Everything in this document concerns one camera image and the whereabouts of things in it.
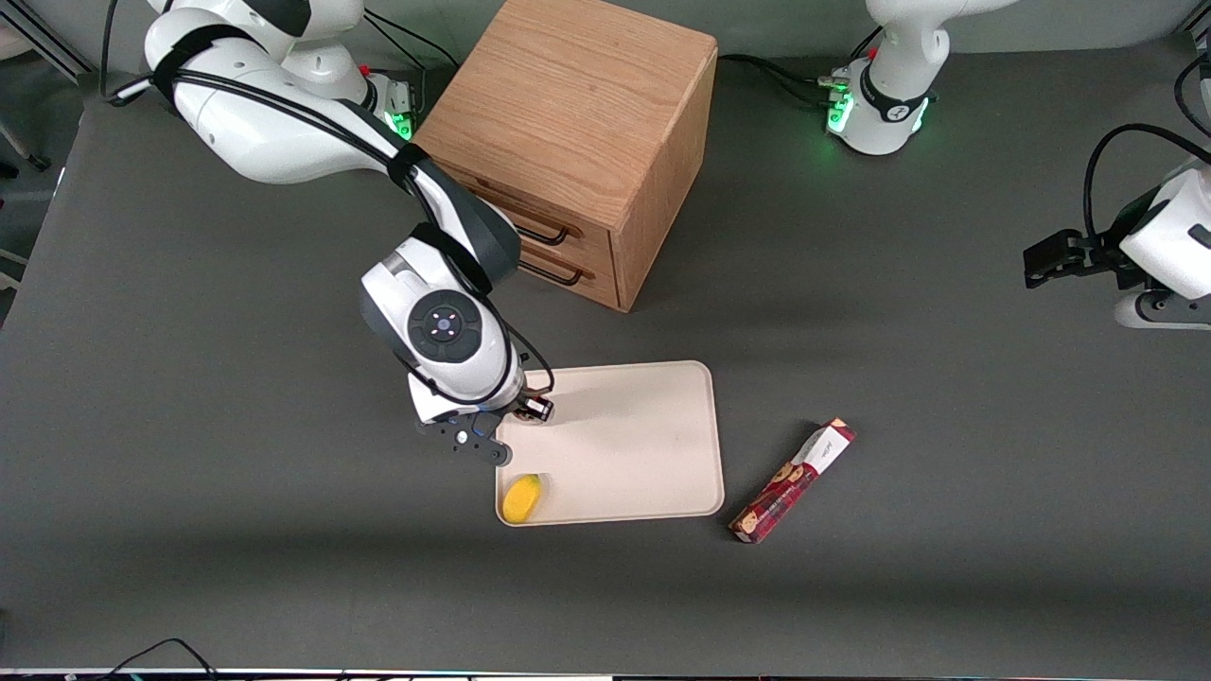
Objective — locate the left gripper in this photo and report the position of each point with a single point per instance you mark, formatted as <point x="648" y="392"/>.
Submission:
<point x="1103" y="254"/>

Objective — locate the yellow toy lemon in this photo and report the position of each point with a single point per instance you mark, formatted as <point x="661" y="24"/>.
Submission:
<point x="521" y="498"/>

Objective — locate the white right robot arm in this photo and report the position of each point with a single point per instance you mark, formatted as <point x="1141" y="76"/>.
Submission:
<point x="274" y="142"/>

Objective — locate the aluminium frame rail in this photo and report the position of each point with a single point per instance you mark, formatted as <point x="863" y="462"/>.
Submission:
<point x="47" y="52"/>

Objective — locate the red cookie box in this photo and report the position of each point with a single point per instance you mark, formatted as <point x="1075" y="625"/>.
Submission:
<point x="790" y="482"/>

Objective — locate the beige plastic tray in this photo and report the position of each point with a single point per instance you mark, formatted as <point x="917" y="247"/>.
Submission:
<point x="624" y="454"/>

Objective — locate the wooden two-drawer cabinet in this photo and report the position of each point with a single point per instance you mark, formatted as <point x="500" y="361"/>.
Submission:
<point x="577" y="113"/>

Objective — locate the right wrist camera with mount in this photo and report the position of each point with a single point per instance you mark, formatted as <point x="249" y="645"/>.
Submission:
<point x="468" y="440"/>

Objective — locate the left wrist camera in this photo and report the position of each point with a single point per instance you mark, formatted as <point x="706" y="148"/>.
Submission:
<point x="1159" y="310"/>

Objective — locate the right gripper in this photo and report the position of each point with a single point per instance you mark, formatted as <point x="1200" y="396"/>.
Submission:
<point x="526" y="408"/>

